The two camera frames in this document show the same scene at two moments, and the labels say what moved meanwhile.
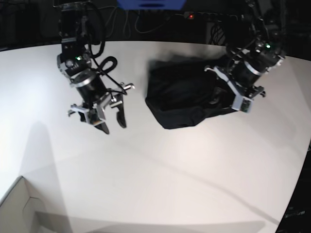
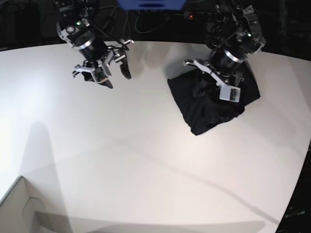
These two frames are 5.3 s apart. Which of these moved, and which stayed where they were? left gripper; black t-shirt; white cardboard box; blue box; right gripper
Moved: right gripper; left gripper; black t-shirt
Stayed: blue box; white cardboard box
